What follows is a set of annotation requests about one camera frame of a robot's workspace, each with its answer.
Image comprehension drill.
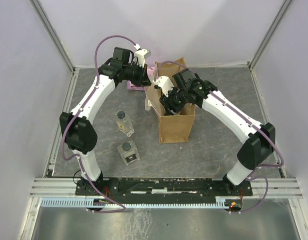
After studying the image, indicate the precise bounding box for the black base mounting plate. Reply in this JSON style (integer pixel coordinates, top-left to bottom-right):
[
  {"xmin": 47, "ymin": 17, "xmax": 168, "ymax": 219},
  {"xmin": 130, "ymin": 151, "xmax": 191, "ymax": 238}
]
[{"xmin": 75, "ymin": 176, "xmax": 253, "ymax": 203}]

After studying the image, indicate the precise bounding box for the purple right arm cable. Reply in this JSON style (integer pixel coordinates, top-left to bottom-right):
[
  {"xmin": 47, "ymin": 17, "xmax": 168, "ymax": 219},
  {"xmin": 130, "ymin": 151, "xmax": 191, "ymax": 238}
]
[{"xmin": 153, "ymin": 60, "xmax": 286, "ymax": 213}]

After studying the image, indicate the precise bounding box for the aluminium frame post left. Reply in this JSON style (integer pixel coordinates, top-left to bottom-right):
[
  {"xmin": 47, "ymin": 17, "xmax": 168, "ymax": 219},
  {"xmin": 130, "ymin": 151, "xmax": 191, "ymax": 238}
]
[{"xmin": 29, "ymin": 0, "xmax": 75, "ymax": 72}]

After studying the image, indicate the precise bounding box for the pink printed tissue pack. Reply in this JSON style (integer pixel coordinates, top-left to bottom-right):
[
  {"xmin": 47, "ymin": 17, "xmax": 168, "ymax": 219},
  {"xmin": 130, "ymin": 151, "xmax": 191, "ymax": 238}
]
[{"xmin": 126, "ymin": 66, "xmax": 156, "ymax": 91}]

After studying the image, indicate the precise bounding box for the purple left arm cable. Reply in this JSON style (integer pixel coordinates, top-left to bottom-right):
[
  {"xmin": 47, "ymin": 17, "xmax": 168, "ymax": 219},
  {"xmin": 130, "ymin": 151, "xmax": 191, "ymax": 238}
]
[{"xmin": 61, "ymin": 35, "xmax": 142, "ymax": 213}]

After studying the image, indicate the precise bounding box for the aluminium frame rail front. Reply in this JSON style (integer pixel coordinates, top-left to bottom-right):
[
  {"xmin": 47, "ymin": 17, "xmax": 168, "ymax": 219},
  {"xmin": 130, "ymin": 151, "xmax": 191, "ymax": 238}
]
[{"xmin": 30, "ymin": 178, "xmax": 303, "ymax": 199}]

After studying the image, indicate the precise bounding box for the square glass bottle front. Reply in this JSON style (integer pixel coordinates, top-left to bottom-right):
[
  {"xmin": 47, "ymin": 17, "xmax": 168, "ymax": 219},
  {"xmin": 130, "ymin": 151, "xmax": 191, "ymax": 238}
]
[{"xmin": 117, "ymin": 140, "xmax": 140, "ymax": 166}]

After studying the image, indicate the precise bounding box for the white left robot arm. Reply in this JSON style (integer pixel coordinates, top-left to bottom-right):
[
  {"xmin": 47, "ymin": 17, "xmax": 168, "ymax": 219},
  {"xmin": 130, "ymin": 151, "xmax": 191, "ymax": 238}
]
[{"xmin": 59, "ymin": 47, "xmax": 151, "ymax": 195}]

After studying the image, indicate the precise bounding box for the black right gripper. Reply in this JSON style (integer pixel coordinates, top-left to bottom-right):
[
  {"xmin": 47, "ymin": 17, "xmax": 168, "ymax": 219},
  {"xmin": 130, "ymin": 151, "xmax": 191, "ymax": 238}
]
[{"xmin": 159, "ymin": 84, "xmax": 188, "ymax": 117}]

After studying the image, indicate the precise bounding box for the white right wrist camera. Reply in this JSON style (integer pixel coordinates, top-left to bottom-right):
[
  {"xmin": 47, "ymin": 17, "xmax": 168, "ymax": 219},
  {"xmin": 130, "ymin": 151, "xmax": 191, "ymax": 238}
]
[{"xmin": 153, "ymin": 76, "xmax": 174, "ymax": 98}]

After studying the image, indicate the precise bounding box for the light blue cable duct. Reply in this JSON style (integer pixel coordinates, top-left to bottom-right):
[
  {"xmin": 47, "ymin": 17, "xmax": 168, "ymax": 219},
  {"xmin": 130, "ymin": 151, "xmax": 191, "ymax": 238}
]
[{"xmin": 40, "ymin": 196, "xmax": 242, "ymax": 208}]

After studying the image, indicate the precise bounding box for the beige canvas tote bag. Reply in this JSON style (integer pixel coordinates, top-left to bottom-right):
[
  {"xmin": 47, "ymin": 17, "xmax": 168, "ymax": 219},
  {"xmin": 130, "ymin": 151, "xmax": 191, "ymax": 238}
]
[{"xmin": 145, "ymin": 63, "xmax": 196, "ymax": 144}]

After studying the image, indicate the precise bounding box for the square glass bottle black label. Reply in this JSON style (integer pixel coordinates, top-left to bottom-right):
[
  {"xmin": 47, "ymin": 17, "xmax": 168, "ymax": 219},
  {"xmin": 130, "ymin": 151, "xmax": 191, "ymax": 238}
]
[{"xmin": 165, "ymin": 108, "xmax": 180, "ymax": 116}]

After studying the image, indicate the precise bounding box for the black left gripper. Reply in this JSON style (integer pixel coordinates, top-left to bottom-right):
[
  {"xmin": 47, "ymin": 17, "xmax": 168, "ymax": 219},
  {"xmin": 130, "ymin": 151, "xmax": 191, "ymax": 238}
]
[{"xmin": 122, "ymin": 61, "xmax": 151, "ymax": 87}]

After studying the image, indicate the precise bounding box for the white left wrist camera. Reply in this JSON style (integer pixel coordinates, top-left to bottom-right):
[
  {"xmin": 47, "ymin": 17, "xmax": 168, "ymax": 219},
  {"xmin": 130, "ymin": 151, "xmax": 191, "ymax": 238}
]
[{"xmin": 134, "ymin": 44, "xmax": 151, "ymax": 68}]

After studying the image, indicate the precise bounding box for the square glass bottle yellow label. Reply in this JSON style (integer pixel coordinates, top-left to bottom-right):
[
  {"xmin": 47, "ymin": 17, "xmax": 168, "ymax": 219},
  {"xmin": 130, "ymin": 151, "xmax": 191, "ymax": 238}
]
[{"xmin": 115, "ymin": 110, "xmax": 134, "ymax": 137}]

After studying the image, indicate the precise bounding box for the aluminium frame post right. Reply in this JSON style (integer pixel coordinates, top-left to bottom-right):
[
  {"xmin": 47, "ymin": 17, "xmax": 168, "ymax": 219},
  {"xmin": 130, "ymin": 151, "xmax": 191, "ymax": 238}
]
[{"xmin": 248, "ymin": 0, "xmax": 294, "ymax": 71}]

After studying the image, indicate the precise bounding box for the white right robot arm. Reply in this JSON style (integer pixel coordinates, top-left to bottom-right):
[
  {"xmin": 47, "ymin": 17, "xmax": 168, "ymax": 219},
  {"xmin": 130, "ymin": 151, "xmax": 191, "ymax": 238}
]
[{"xmin": 153, "ymin": 68, "xmax": 276, "ymax": 196}]

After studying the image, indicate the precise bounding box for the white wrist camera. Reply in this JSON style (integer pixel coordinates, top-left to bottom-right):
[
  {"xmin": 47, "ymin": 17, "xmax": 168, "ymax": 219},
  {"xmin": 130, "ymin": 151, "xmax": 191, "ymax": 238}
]
[
  {"xmin": 134, "ymin": 44, "xmax": 151, "ymax": 68},
  {"xmin": 153, "ymin": 76, "xmax": 174, "ymax": 98}
]

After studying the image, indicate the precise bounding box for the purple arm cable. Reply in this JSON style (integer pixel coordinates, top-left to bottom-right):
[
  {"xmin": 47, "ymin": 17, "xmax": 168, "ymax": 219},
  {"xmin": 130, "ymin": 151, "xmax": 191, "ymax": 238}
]
[
  {"xmin": 153, "ymin": 60, "xmax": 286, "ymax": 213},
  {"xmin": 61, "ymin": 35, "xmax": 142, "ymax": 213}
]

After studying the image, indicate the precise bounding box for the aluminium frame post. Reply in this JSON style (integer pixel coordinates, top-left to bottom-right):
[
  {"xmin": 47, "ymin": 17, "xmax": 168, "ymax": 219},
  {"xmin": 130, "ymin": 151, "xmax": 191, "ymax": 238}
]
[
  {"xmin": 248, "ymin": 0, "xmax": 294, "ymax": 71},
  {"xmin": 29, "ymin": 0, "xmax": 75, "ymax": 72}
]

